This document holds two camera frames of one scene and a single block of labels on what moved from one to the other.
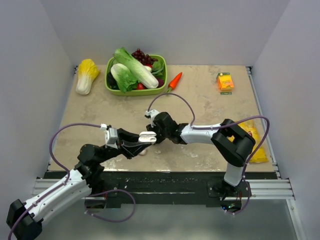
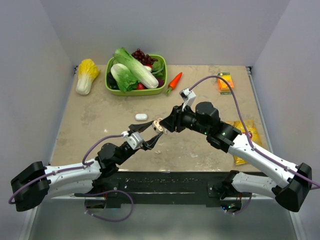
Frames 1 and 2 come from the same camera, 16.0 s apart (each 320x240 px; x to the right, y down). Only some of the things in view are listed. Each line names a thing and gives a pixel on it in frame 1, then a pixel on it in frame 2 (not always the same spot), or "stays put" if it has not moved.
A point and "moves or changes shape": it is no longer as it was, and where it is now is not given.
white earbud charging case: [147, 136] moves or changes shape
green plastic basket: [116, 93] stays put
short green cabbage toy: [126, 81] stays put
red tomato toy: [140, 86] stays put
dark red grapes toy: [145, 59] stays put
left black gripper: [132, 148] → [139, 128]
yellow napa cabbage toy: [87, 72] stays put
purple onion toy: [161, 82] stays put
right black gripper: [150, 128] → [175, 119]
